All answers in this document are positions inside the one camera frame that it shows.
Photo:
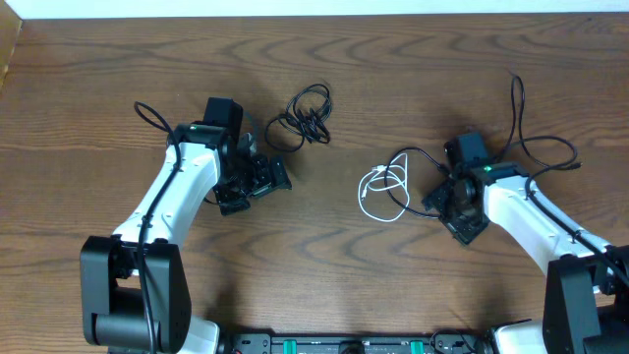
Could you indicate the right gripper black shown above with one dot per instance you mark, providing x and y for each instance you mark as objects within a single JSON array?
[{"x": 464, "y": 232}]

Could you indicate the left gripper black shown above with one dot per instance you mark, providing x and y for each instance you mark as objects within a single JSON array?
[{"x": 264, "y": 180}]

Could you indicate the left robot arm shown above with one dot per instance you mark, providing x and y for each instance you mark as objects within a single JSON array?
[{"x": 135, "y": 295}]

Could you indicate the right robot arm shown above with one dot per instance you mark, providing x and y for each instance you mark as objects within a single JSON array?
[{"x": 585, "y": 307}]

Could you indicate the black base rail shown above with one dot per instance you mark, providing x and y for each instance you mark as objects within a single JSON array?
[{"x": 440, "y": 343}]

